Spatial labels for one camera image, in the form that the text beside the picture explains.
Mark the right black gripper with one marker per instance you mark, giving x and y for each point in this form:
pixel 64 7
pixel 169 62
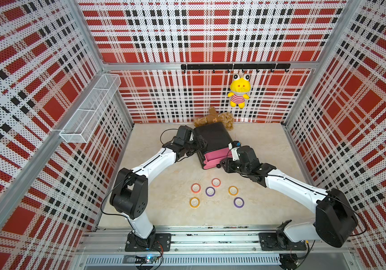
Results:
pixel 228 167

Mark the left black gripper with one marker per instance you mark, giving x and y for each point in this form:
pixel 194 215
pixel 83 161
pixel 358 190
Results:
pixel 200 142

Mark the black drawer cabinet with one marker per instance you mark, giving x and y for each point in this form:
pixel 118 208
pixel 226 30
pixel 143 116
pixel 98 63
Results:
pixel 216 136

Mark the purple tape roll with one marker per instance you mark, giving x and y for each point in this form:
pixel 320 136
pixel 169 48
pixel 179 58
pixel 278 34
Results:
pixel 210 191
pixel 238 202

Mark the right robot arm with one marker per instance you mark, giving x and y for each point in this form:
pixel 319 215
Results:
pixel 334 220

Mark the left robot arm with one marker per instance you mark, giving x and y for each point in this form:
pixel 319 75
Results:
pixel 129 196

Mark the orange tape roll right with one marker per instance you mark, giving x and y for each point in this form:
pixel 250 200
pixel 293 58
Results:
pixel 233 190

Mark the orange tape roll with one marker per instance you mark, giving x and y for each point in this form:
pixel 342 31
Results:
pixel 194 202
pixel 233 190

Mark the red tape roll right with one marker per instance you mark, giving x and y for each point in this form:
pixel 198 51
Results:
pixel 216 182

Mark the red tape roll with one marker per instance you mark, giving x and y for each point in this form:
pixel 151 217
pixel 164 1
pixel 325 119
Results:
pixel 216 182
pixel 196 188

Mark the red tape roll left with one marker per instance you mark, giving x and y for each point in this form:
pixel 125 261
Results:
pixel 196 188

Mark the orange tape roll left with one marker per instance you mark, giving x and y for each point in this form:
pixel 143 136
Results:
pixel 194 202

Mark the brown teddy bear plush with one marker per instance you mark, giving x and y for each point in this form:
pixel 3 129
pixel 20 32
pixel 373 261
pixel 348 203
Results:
pixel 226 118

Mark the yellow frog plush toy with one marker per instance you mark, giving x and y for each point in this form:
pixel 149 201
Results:
pixel 239 89

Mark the green circuit board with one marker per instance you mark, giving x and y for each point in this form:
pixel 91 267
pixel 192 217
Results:
pixel 145 259

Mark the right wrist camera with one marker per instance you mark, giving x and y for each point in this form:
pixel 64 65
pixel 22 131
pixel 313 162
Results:
pixel 233 150

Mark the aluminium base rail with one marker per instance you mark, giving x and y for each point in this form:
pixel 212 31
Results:
pixel 210 248

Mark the black hook rail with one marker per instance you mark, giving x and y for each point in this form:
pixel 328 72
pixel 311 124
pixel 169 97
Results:
pixel 269 66

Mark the white wire mesh basket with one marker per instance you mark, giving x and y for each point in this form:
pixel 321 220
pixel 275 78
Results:
pixel 83 123

